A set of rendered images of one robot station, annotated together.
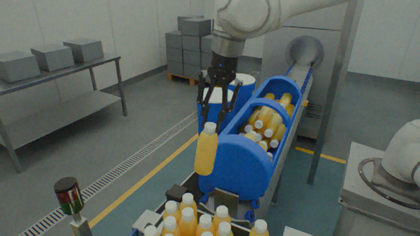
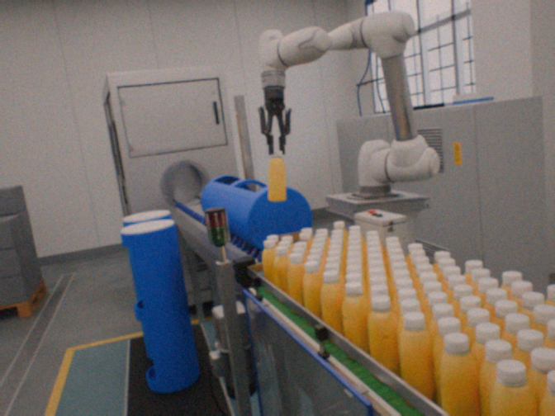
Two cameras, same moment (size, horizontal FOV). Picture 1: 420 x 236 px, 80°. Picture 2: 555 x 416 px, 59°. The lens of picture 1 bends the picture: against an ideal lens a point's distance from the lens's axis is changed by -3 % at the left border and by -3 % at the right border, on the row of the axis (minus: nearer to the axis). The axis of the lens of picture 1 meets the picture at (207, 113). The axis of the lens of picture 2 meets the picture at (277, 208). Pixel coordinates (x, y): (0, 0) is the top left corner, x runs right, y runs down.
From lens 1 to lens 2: 1.45 m
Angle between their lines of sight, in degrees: 47
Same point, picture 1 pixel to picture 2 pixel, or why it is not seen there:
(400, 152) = (371, 163)
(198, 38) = not seen: outside the picture
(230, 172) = (277, 222)
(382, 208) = (384, 205)
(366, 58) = not seen: hidden behind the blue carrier
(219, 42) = (275, 78)
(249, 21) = (324, 44)
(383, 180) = (370, 194)
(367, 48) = not seen: hidden behind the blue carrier
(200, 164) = (281, 188)
